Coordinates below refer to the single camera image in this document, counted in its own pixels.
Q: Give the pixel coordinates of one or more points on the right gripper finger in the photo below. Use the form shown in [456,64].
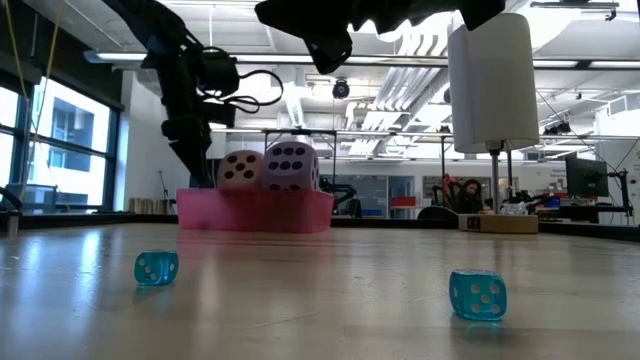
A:
[320,30]

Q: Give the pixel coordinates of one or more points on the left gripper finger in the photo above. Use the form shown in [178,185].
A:
[195,160]

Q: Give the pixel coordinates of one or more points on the large pink plush die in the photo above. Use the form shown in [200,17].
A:
[240,172]

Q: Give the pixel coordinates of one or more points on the pink translucent plastic bin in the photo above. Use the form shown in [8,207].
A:
[255,212]

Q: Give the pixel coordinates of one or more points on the large purple plush die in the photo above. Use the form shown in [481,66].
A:
[291,167]

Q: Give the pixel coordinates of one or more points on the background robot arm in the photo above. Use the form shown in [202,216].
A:
[345,196]
[446,192]

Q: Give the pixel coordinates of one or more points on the row of wooden blocks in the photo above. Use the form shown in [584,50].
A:
[150,205]

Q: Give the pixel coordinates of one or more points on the black gantry stand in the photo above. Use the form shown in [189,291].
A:
[300,131]

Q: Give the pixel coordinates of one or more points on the white shade wooden lamp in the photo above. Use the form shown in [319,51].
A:
[492,85]

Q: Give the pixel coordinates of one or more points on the small blue translucent die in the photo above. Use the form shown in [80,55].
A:
[477,295]
[156,268]

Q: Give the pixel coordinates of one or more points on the red box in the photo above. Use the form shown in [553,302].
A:
[402,201]

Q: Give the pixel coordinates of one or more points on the person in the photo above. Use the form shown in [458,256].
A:
[470,196]

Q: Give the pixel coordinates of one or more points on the black chair back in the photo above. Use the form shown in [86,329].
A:
[437,213]

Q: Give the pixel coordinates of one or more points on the cardboard box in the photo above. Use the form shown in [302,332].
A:
[497,224]

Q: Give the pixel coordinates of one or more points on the black computer monitor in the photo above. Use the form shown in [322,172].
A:
[586,176]

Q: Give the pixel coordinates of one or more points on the black ceiling camera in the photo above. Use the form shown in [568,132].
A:
[341,88]

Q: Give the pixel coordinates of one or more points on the small grey post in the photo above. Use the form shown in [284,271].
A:
[12,224]

